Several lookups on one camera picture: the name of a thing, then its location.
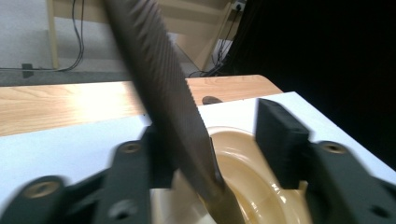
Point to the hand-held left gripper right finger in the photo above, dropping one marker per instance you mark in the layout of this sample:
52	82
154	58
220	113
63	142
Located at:
286	143

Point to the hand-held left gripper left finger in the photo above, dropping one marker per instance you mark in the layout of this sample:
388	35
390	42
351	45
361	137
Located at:
137	174

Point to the cream cup with orange mark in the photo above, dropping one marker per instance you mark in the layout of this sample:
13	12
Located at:
249	174

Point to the white board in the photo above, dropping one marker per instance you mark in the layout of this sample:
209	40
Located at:
62	146

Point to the wooden table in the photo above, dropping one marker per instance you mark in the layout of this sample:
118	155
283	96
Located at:
77	102

